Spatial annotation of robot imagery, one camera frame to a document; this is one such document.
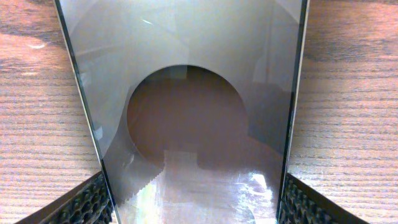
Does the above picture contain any Galaxy S25 Ultra smartphone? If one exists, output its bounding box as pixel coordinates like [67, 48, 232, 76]
[55, 0, 309, 223]

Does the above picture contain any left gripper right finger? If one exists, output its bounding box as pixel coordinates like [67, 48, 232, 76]
[277, 173, 368, 224]

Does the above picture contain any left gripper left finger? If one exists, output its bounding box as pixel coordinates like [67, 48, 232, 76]
[17, 172, 113, 224]

